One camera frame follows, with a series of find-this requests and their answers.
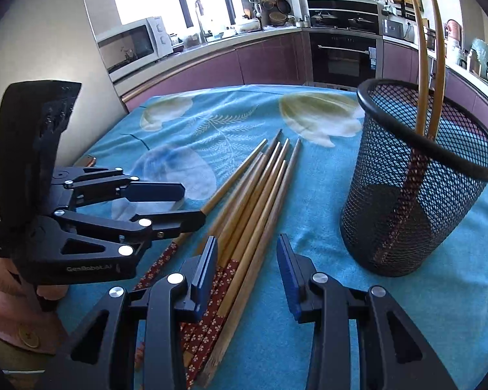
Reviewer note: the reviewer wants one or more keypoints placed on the blue floral tablecloth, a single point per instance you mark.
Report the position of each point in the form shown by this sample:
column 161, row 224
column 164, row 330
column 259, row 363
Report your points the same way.
column 307, row 193

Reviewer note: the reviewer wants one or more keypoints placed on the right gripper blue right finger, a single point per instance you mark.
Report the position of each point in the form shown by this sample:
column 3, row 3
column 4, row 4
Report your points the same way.
column 393, row 354

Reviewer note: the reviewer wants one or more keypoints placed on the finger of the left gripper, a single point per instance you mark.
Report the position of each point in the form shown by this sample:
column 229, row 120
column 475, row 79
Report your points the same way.
column 91, row 185
column 139, row 228

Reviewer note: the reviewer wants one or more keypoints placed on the wooden chopstick five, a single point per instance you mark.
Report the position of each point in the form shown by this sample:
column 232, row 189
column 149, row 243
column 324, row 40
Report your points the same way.
column 193, row 335

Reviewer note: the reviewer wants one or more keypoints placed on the wooden chopstick three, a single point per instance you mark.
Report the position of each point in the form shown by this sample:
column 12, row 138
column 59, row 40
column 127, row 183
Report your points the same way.
column 171, row 249

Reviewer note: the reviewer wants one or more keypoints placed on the wooden chopstick six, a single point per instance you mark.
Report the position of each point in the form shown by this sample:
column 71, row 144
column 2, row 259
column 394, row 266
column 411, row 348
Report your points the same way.
column 241, row 240

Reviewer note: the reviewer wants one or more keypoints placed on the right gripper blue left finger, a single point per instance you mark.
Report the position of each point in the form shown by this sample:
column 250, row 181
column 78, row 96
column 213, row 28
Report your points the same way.
column 100, row 353

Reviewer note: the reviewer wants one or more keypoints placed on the black built-in oven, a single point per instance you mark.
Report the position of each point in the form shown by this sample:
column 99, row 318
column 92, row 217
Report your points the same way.
column 342, row 59

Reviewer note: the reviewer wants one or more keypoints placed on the pink sleeve left forearm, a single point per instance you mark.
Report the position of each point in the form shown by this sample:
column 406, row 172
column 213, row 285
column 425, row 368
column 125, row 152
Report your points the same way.
column 30, row 324

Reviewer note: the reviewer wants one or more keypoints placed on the white microwave oven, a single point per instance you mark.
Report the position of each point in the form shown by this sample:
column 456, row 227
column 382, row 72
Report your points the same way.
column 128, row 48

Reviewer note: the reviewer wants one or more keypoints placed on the person left hand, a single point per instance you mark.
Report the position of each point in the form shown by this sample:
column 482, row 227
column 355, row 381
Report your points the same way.
column 11, row 282

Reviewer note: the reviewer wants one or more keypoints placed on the wooden chopstick four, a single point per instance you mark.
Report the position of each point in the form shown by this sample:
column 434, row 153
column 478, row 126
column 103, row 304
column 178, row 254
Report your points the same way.
column 228, row 218

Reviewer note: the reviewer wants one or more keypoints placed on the wooden chopstick eight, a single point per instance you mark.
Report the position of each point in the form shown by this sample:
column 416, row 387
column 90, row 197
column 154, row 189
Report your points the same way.
column 240, row 297

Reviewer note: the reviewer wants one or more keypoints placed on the grey refrigerator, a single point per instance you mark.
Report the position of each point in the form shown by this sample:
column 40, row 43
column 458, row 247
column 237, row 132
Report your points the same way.
column 53, row 39

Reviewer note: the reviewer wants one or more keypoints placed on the black wall spice rack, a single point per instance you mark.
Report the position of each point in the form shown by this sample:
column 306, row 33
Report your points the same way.
column 401, row 8

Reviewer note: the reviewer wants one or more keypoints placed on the chrome sink faucet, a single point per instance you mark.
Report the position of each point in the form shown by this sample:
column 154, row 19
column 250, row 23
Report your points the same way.
column 199, row 14

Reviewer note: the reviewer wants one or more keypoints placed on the black range hood stove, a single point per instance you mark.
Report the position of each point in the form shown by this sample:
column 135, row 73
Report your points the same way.
column 358, row 15

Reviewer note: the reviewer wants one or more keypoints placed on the black mesh pen cup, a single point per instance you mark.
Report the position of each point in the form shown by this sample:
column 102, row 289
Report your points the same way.
column 456, row 175

